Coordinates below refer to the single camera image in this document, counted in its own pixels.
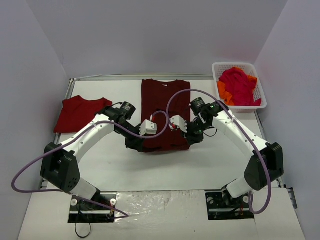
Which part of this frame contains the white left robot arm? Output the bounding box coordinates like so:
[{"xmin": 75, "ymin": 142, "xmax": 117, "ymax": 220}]
[{"xmin": 40, "ymin": 101, "xmax": 144, "ymax": 209}]

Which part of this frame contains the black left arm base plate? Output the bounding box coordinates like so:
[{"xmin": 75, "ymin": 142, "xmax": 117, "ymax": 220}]
[{"xmin": 68, "ymin": 196, "xmax": 115, "ymax": 224}]

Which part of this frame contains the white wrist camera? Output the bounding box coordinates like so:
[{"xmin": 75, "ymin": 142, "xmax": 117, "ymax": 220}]
[
  {"xmin": 139, "ymin": 115, "xmax": 158, "ymax": 136},
  {"xmin": 168, "ymin": 115, "xmax": 188, "ymax": 133}
]

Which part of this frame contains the white plastic laundry basket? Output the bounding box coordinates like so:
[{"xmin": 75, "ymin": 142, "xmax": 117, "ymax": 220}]
[{"xmin": 212, "ymin": 62, "xmax": 267, "ymax": 113}]

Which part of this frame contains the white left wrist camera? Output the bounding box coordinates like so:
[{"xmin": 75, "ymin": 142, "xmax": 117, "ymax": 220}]
[{"xmin": 139, "ymin": 115, "xmax": 158, "ymax": 136}]

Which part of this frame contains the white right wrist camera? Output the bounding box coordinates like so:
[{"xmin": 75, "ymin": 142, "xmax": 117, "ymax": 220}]
[{"xmin": 168, "ymin": 115, "xmax": 188, "ymax": 133}]

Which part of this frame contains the orange t shirt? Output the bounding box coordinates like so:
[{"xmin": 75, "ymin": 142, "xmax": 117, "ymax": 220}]
[{"xmin": 216, "ymin": 74, "xmax": 258, "ymax": 106}]

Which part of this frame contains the thin black cable loop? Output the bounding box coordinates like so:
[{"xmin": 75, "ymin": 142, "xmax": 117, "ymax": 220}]
[{"xmin": 74, "ymin": 219, "xmax": 93, "ymax": 238}]

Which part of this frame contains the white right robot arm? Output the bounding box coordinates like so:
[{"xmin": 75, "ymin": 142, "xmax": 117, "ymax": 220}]
[{"xmin": 182, "ymin": 97, "xmax": 284, "ymax": 207}]

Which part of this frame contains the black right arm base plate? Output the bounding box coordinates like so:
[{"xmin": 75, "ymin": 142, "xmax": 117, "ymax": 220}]
[{"xmin": 205, "ymin": 190, "xmax": 255, "ymax": 221}]

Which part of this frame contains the folded red t shirt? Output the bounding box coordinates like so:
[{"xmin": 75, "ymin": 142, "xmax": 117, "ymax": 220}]
[{"xmin": 53, "ymin": 95, "xmax": 113, "ymax": 134}]

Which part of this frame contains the crimson pink t shirt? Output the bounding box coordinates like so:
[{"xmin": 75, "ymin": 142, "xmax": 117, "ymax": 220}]
[{"xmin": 218, "ymin": 66, "xmax": 262, "ymax": 107}]

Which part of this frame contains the dark maroon t shirt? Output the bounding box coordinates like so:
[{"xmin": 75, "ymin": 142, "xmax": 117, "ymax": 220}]
[{"xmin": 141, "ymin": 79, "xmax": 191, "ymax": 153}]

